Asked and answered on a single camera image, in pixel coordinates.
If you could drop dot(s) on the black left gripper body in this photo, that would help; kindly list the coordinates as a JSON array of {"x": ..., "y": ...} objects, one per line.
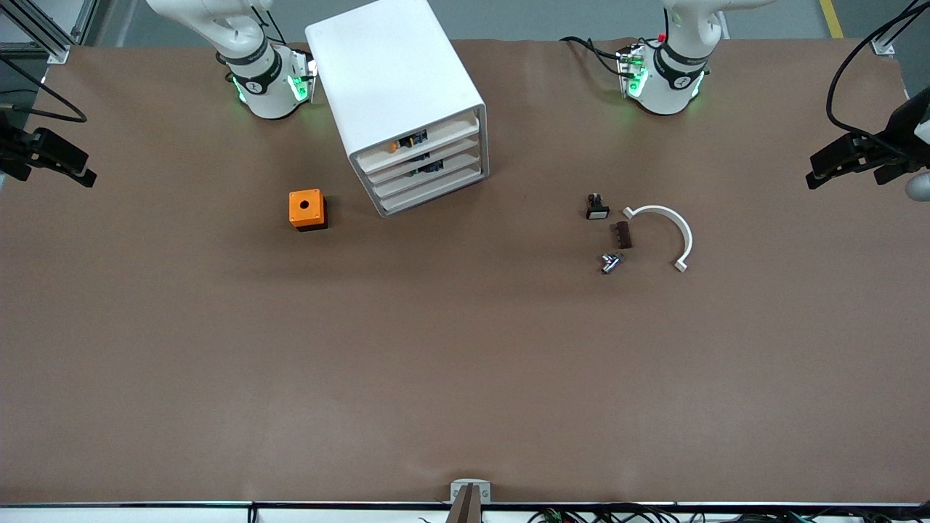
[{"x": 891, "y": 139}]

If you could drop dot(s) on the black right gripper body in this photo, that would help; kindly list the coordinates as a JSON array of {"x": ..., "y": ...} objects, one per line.
[{"x": 10, "y": 146}]

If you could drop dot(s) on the orange push button black body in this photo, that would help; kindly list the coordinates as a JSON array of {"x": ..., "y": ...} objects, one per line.
[{"x": 394, "y": 146}]

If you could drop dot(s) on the white shallow cabinet drawer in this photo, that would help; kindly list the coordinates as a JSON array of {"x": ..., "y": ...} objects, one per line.
[
  {"x": 432, "y": 192},
  {"x": 429, "y": 149},
  {"x": 429, "y": 173}
]

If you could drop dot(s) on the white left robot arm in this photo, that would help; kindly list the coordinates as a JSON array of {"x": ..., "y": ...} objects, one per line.
[{"x": 668, "y": 80}]

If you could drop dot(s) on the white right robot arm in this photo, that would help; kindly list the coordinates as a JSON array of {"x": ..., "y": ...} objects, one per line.
[{"x": 254, "y": 80}]

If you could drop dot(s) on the white drawer cabinet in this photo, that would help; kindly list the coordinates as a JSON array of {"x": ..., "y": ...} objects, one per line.
[{"x": 392, "y": 73}]

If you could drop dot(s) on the brown terminal block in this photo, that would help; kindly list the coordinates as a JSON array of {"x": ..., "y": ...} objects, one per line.
[{"x": 623, "y": 235}]

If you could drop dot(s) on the orange box with black base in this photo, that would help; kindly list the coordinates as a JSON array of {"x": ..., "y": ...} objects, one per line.
[{"x": 305, "y": 207}]

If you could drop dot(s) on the silver metal connector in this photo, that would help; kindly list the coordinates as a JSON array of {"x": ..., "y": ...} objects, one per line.
[{"x": 610, "y": 263}]

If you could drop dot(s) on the black blue electronic part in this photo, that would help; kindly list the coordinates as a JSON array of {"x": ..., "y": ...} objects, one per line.
[{"x": 429, "y": 168}]

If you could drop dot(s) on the aluminium frame rail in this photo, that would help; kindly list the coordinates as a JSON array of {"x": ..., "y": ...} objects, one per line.
[
  {"x": 43, "y": 33},
  {"x": 890, "y": 40}
]

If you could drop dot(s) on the white curved bracket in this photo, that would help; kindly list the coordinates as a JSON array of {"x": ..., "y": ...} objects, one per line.
[{"x": 679, "y": 225}]

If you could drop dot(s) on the black switch with white face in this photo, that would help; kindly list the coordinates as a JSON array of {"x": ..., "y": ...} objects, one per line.
[{"x": 597, "y": 211}]

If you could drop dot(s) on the black white table edge rail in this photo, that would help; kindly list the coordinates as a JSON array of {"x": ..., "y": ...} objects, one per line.
[{"x": 145, "y": 512}]

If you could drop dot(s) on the grey camera mount with post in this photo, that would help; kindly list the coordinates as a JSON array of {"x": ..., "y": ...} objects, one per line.
[{"x": 470, "y": 497}]

